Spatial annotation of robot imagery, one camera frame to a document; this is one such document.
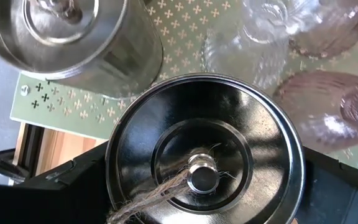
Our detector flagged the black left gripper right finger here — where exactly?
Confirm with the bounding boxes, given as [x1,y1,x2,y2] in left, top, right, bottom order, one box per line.
[295,146,358,224]

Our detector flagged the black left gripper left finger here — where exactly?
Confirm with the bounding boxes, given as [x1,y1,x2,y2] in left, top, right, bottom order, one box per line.
[0,141,115,224]

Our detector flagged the pink ribbed glass candle holder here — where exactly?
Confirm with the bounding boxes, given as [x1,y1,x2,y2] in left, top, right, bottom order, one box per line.
[272,70,358,155]
[286,0,358,60]

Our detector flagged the silver lidded metal tin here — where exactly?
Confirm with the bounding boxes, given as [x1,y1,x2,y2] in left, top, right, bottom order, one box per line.
[104,73,306,224]

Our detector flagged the clear glass jar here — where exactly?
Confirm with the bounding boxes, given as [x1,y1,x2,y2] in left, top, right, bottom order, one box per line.
[0,0,164,100]

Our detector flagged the clear ribbed glass candle holder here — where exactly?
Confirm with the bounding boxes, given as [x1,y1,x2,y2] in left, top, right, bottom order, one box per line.
[199,0,295,91]

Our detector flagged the green perforated metal shelf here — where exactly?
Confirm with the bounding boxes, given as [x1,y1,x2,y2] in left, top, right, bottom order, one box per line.
[9,0,358,175]

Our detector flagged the black aluminium table frame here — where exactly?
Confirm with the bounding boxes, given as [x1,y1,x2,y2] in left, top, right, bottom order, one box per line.
[12,123,45,175]

